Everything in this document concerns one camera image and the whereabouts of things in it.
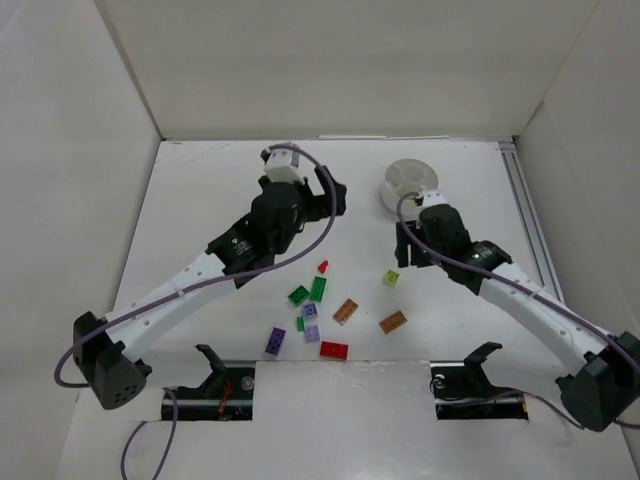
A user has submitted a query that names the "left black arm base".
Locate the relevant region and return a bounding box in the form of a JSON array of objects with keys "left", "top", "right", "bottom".
[{"left": 161, "top": 344, "right": 256, "bottom": 422}]

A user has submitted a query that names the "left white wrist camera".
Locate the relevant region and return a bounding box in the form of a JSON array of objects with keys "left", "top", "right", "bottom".
[{"left": 261, "top": 148, "right": 303, "bottom": 184}]

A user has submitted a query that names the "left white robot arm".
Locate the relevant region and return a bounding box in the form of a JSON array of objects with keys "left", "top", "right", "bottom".
[{"left": 72, "top": 167, "right": 347, "bottom": 410}]

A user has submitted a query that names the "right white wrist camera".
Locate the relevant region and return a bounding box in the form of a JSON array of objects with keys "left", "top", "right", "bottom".
[{"left": 414, "top": 190, "right": 448, "bottom": 209}]

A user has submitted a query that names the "dark purple lego brick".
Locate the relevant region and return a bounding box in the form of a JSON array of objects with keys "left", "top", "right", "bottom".
[{"left": 265, "top": 327, "right": 286, "bottom": 357}]

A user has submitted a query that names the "red rectangular lego brick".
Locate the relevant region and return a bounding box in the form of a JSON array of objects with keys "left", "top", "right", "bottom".
[{"left": 320, "top": 341, "right": 349, "bottom": 361}]

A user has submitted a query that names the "dark green square lego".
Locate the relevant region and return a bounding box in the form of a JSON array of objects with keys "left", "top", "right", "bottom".
[{"left": 287, "top": 285, "right": 310, "bottom": 307}]

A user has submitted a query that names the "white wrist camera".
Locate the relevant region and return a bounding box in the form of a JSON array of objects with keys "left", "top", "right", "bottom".
[
  {"left": 414, "top": 190, "right": 448, "bottom": 209},
  {"left": 261, "top": 148, "right": 303, "bottom": 184}
]

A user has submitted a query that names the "small red lego piece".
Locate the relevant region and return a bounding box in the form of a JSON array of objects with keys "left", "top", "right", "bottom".
[{"left": 318, "top": 260, "right": 329, "bottom": 274}]

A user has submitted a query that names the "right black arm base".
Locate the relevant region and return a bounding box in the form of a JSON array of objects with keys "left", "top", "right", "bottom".
[{"left": 429, "top": 342, "right": 529, "bottom": 421}]

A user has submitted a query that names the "light purple lego brick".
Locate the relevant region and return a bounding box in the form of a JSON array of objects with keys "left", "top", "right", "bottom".
[{"left": 301, "top": 302, "right": 318, "bottom": 319}]

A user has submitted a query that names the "pale lavender lego brick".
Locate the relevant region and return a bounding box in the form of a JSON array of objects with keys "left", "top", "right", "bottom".
[{"left": 304, "top": 324, "right": 321, "bottom": 343}]

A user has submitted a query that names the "small lime green lego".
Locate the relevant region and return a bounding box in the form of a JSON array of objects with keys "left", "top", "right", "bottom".
[{"left": 383, "top": 270, "right": 400, "bottom": 287}]

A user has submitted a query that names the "white round divided container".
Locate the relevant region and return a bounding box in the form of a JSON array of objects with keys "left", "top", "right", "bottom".
[{"left": 380, "top": 158, "right": 439, "bottom": 220}]

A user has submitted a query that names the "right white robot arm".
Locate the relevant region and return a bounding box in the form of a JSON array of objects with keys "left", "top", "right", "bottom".
[{"left": 395, "top": 203, "right": 639, "bottom": 432}]

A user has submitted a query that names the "brown orange lego plate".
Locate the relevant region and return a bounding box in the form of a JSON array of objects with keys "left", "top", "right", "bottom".
[{"left": 379, "top": 311, "right": 407, "bottom": 335}]

